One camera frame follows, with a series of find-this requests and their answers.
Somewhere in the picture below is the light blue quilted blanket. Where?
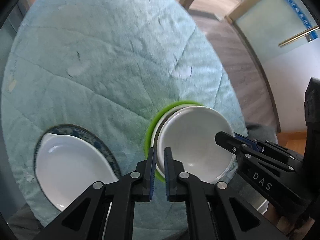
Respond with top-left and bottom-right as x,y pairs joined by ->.
1,0 -> 248,230

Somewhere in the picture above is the gold door handle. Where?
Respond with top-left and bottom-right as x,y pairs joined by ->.
279,26 -> 320,47

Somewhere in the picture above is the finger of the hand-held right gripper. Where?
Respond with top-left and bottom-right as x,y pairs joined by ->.
215,131 -> 295,172
234,133 -> 305,167

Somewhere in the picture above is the blue patterned plate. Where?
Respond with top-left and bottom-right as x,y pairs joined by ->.
33,123 -> 122,180

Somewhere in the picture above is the blue stripe sticker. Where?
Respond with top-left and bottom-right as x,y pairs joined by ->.
266,0 -> 318,42

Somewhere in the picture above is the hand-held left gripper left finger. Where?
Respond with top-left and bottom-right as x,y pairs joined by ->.
32,147 -> 157,240

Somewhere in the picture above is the frosted glass door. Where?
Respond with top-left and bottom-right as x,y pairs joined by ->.
225,0 -> 320,135

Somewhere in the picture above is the white plate with ears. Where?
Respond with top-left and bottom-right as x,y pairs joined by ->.
35,133 -> 119,212

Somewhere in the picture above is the green bowl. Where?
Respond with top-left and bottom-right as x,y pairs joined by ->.
146,101 -> 208,183

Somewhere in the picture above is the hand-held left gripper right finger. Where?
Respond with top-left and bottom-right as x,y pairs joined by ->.
164,147 -> 288,240

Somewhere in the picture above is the small white bowl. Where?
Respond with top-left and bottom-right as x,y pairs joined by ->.
150,106 -> 190,178
155,106 -> 237,184

